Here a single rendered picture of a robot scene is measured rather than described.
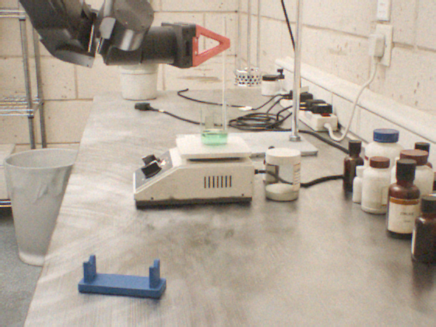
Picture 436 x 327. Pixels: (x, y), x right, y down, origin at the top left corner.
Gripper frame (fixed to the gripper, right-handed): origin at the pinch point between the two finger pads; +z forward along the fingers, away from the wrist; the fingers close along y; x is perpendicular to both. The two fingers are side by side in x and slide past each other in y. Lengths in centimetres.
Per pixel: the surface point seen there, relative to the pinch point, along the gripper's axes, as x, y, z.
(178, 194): 23.9, -2.5, -9.2
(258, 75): 9.6, 28.6, 20.5
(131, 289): 25.3, -30.5, -24.8
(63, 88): 41, 242, 13
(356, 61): 9, 39, 52
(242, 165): 19.5, -5.0, 1.1
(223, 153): 17.4, -4.0, -2.0
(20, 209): 76, 159, -20
